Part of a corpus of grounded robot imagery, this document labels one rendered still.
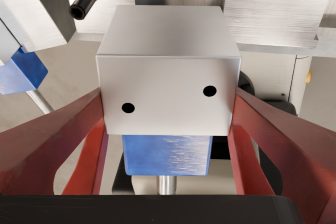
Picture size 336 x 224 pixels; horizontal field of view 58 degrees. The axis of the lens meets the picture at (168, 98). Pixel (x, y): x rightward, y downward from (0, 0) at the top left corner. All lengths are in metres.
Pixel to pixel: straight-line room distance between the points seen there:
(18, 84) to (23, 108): 1.61
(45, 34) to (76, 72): 1.27
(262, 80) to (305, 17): 0.85
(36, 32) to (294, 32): 0.20
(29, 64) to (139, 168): 0.18
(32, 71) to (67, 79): 1.30
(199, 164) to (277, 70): 0.87
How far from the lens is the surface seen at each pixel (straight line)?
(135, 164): 0.15
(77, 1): 0.19
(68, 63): 1.53
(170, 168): 0.16
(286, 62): 1.00
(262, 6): 0.19
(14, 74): 0.31
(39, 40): 0.28
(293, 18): 0.19
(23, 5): 0.27
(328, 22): 0.23
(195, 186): 0.53
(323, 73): 1.43
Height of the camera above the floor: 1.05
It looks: 44 degrees down
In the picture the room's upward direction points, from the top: 168 degrees counter-clockwise
